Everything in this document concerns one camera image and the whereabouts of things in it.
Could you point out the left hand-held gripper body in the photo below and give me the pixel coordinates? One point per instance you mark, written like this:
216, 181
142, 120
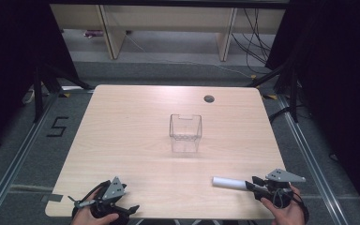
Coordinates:
112, 190

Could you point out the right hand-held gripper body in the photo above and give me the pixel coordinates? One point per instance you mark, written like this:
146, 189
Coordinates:
282, 184

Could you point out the white tube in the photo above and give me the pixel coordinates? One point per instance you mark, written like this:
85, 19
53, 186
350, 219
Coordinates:
228, 182

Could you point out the person's right hand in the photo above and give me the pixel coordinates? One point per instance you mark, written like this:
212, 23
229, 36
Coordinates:
286, 214

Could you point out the person's left hand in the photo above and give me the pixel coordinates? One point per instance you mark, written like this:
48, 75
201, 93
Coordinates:
89, 218

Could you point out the grey tape piece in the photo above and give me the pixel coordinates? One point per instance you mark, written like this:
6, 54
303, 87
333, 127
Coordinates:
52, 198

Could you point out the clear plastic box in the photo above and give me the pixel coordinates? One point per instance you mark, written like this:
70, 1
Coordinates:
185, 134

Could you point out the yellow tape piece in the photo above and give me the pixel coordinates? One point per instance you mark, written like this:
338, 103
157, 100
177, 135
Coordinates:
270, 97
65, 94

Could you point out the black metal stand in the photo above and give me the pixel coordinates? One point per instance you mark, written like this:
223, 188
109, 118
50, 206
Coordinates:
293, 93
38, 93

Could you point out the black curtain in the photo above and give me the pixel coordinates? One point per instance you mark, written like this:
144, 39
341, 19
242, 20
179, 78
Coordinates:
340, 78
12, 62

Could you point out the purple packet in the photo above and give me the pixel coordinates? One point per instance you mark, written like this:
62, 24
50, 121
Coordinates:
93, 33

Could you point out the metal floor rail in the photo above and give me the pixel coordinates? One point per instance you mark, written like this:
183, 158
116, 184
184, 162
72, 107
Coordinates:
15, 162
312, 162

